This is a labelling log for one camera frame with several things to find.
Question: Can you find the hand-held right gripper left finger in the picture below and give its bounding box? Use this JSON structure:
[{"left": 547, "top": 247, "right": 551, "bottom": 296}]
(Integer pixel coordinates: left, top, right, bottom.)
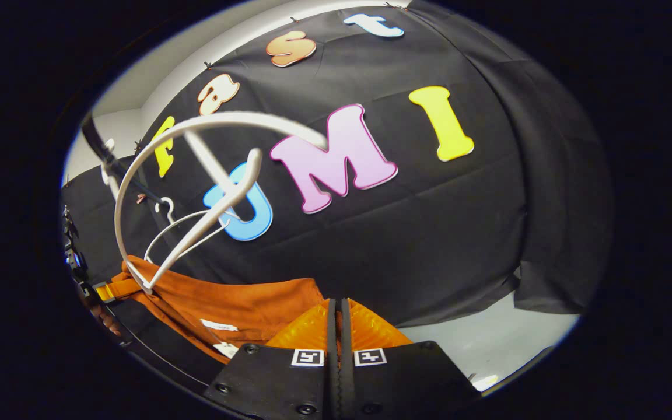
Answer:
[{"left": 204, "top": 297, "right": 338, "bottom": 420}]

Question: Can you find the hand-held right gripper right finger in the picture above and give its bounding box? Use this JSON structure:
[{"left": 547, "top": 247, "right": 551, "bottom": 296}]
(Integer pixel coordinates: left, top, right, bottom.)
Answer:
[{"left": 338, "top": 297, "right": 481, "bottom": 420}]

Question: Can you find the orange corduroy jacket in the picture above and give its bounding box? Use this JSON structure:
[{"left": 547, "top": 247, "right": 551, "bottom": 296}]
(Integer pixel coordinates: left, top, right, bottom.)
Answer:
[{"left": 106, "top": 255, "right": 337, "bottom": 365}]

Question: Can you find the white plastic clothes hanger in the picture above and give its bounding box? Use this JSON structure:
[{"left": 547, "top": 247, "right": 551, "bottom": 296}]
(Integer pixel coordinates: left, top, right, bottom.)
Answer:
[
  {"left": 113, "top": 111, "right": 328, "bottom": 295},
  {"left": 145, "top": 197, "right": 243, "bottom": 266}
]

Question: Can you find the black clothes rack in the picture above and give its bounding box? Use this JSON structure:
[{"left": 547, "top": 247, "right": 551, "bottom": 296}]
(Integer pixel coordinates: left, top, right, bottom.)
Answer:
[{"left": 79, "top": 112, "right": 165, "bottom": 205}]

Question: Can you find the black backdrop cloth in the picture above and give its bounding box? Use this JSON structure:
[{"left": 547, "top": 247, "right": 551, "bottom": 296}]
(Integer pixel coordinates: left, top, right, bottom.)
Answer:
[{"left": 63, "top": 0, "right": 614, "bottom": 327}]

